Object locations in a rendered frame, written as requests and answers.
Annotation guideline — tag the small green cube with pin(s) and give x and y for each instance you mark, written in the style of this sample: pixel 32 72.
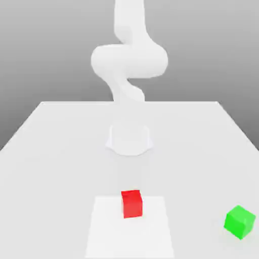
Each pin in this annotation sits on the small green cube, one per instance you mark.
pixel 239 222

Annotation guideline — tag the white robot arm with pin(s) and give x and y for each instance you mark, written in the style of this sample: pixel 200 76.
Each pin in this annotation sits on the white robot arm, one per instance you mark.
pixel 129 60

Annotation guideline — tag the small red cube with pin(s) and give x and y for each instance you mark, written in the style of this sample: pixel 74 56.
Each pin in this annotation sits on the small red cube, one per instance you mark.
pixel 132 205

